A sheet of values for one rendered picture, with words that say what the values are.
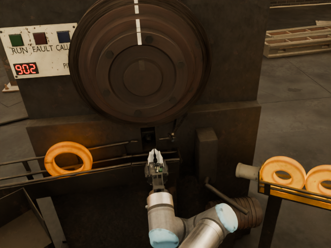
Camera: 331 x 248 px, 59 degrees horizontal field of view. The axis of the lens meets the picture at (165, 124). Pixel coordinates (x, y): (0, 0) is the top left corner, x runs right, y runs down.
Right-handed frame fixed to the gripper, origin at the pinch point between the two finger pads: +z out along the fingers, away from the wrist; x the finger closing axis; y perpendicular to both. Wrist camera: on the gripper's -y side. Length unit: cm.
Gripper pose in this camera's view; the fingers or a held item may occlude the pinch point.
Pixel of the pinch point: (154, 152)
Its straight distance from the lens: 116.9
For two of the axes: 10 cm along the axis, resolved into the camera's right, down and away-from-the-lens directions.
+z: -1.1, -7.6, 6.3
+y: -0.1, -6.4, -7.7
